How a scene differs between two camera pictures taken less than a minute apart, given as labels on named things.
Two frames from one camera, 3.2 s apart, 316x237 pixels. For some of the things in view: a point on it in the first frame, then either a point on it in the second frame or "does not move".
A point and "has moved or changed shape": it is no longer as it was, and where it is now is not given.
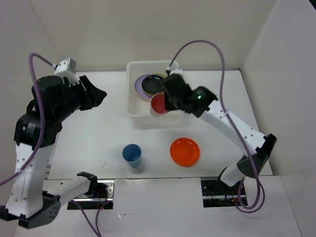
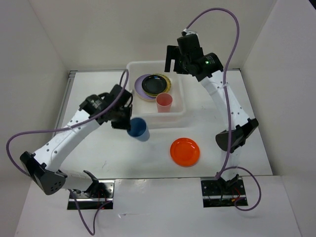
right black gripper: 170,106 → 173,52
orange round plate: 184,151 does not move
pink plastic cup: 157,103 has moved or changed shape
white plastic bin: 138,110 does not move
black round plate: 152,84 does not move
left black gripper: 94,97 → 126,125
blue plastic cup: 132,153 → 138,129
